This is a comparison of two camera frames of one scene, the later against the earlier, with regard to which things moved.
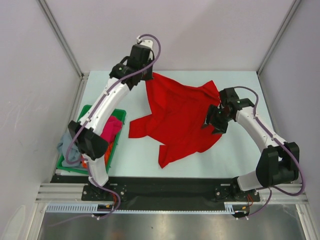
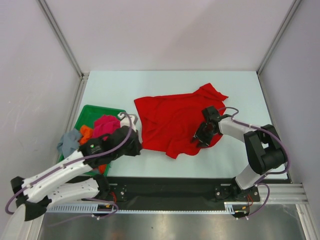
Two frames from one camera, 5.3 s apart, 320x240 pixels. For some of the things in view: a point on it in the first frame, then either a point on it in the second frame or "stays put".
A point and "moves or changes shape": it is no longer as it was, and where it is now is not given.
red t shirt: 179,113 moves or changes shape
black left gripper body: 147,74 to 132,149
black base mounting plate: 162,190 stays put
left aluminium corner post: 83,77 stays put
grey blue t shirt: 75,153 stays put
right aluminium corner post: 296,3 stays put
